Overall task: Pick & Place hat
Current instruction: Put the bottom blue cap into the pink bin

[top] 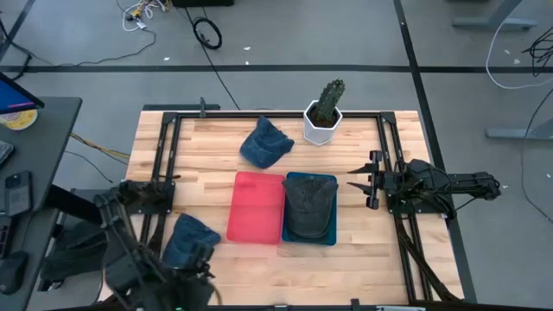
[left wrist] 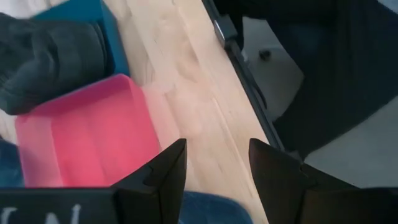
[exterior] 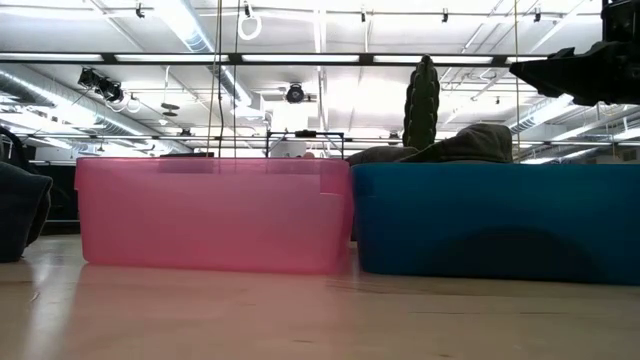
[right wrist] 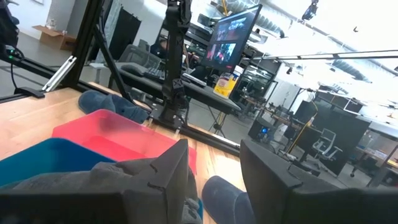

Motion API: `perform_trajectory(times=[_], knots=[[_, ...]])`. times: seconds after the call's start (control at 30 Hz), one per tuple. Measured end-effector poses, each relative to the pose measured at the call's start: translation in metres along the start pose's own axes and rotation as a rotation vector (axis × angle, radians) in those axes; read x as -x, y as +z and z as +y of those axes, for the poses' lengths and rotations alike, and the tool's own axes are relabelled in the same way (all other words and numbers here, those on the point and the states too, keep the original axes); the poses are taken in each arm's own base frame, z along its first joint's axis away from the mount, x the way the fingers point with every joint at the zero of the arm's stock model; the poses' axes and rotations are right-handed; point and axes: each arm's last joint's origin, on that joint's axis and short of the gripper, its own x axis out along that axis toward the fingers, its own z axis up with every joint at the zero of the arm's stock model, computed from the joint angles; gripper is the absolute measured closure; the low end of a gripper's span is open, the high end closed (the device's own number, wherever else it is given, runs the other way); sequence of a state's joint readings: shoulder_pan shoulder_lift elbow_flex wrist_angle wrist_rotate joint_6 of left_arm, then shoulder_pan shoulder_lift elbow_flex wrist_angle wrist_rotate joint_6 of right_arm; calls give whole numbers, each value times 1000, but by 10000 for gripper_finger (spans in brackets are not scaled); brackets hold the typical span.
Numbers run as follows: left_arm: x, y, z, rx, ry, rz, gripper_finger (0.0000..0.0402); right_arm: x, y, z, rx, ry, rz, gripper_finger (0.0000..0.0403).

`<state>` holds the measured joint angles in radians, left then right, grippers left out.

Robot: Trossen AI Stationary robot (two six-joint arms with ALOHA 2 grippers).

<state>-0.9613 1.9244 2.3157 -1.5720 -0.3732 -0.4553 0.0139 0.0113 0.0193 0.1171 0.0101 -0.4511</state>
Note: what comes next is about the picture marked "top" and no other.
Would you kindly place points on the white hexagonal plant pot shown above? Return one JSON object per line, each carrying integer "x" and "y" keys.
{"x": 319, "y": 135}

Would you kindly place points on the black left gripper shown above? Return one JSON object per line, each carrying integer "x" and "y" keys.
{"x": 201, "y": 258}

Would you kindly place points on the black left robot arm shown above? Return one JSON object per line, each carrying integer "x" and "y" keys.
{"x": 129, "y": 268}

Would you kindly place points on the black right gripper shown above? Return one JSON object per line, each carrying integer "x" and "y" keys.
{"x": 376, "y": 185}

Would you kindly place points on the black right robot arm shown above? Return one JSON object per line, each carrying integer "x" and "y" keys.
{"x": 449, "y": 181}

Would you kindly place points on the blue denim baseball cap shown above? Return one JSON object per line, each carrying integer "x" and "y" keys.
{"x": 264, "y": 144}
{"x": 188, "y": 235}

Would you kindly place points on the green cactus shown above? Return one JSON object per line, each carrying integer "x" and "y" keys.
{"x": 328, "y": 101}

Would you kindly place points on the yellow round disc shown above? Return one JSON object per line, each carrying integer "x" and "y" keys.
{"x": 21, "y": 121}

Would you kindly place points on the dark grey baseball cap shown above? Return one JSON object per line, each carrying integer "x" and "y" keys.
{"x": 309, "y": 203}

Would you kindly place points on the black aluminium table frame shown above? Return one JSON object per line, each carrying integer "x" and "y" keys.
{"x": 276, "y": 114}

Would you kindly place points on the grey desk foot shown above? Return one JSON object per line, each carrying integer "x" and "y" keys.
{"x": 492, "y": 22}
{"x": 518, "y": 133}

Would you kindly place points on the black smartphone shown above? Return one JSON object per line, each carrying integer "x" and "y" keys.
{"x": 18, "y": 194}

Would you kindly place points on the teal plastic bin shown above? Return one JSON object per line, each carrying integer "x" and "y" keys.
{"x": 330, "y": 235}

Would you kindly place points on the computer monitor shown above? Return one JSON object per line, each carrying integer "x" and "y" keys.
{"x": 13, "y": 97}

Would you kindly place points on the black desk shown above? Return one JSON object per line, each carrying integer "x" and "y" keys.
{"x": 47, "y": 142}

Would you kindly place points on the pink translucent plastic bin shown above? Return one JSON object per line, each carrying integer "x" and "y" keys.
{"x": 256, "y": 207}

